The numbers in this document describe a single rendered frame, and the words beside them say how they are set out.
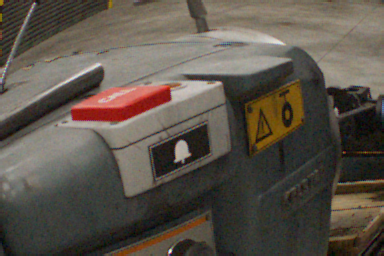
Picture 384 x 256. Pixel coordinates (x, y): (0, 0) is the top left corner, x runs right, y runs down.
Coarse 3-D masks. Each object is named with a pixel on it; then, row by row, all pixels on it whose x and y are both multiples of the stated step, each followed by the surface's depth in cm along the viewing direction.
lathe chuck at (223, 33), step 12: (204, 36) 128; (216, 36) 127; (228, 36) 128; (240, 36) 129; (252, 36) 130; (264, 36) 131; (336, 120) 128; (336, 132) 128; (336, 144) 127; (336, 156) 128; (336, 168) 128; (336, 180) 130
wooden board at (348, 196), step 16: (336, 192) 173; (352, 192) 170; (368, 192) 167; (336, 208) 164; (352, 208) 161; (368, 208) 157; (336, 224) 155; (352, 224) 151; (368, 224) 148; (336, 240) 140; (352, 240) 138; (368, 240) 142
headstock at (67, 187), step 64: (64, 64) 116; (128, 64) 103; (192, 64) 97; (64, 128) 80; (256, 128) 96; (320, 128) 107; (0, 192) 67; (64, 192) 72; (192, 192) 85; (256, 192) 96; (320, 192) 108
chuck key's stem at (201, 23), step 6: (186, 0) 131; (192, 0) 131; (198, 0) 131; (192, 6) 131; (198, 6) 131; (204, 6) 132; (192, 12) 131; (198, 12) 131; (204, 12) 131; (198, 18) 132; (204, 18) 132; (198, 24) 132; (204, 24) 132; (198, 30) 132; (204, 30) 132
